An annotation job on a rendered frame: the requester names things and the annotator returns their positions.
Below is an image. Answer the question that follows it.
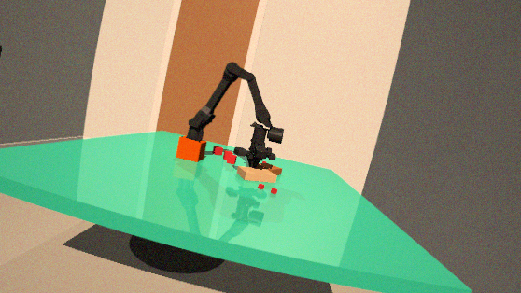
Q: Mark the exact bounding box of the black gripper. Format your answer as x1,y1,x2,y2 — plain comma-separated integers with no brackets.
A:
233,137,275,168

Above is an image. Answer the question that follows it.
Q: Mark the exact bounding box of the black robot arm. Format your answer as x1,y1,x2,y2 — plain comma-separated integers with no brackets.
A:
186,63,284,159

